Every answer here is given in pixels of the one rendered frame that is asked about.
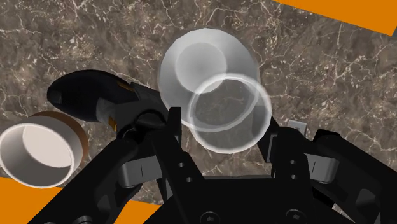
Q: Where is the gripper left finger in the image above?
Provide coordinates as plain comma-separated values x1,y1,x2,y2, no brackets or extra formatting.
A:
27,106,205,224

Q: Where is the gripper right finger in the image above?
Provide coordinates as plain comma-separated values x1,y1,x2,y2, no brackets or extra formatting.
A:
253,106,397,224

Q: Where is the clear drinking glass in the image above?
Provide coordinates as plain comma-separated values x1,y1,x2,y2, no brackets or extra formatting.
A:
186,73,274,155

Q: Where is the white bowl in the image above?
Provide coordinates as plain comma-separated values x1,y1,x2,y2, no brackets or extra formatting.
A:
157,27,261,129

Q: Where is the black tool with yellow marks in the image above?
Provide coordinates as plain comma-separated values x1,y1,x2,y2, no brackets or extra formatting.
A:
46,69,171,138

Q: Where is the brown cup with white inside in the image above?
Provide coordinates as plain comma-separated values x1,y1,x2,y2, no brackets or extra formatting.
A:
0,110,90,190

